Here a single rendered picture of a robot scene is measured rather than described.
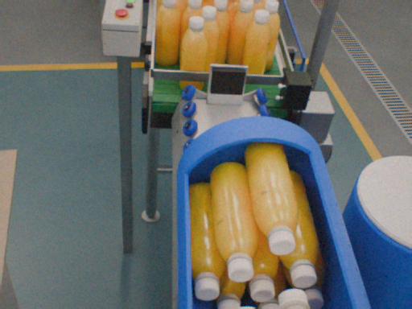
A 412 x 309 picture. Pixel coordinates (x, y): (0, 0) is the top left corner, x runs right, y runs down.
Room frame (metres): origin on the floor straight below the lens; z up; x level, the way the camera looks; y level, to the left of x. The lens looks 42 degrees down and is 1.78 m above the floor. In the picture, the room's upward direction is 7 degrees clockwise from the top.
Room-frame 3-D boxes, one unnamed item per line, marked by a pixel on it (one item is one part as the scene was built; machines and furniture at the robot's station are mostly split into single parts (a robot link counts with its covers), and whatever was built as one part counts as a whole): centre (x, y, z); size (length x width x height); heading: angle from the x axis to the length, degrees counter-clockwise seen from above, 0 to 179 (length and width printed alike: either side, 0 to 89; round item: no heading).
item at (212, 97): (1.16, -0.03, 0.99); 0.10 x 0.02 x 0.12; 98
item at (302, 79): (1.23, -0.22, 0.95); 0.10 x 0.07 x 0.10; 98
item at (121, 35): (1.33, 0.29, 1.05); 0.20 x 0.10 x 0.10; 8
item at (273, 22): (1.43, -0.13, 1.00); 0.07 x 0.07 x 0.20
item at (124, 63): (1.33, 0.29, 0.50); 0.04 x 0.04 x 1.00; 8
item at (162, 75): (1.24, -0.02, 0.96); 0.40 x 0.01 x 0.03; 98
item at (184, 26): (1.40, 0.09, 1.00); 0.07 x 0.07 x 0.20
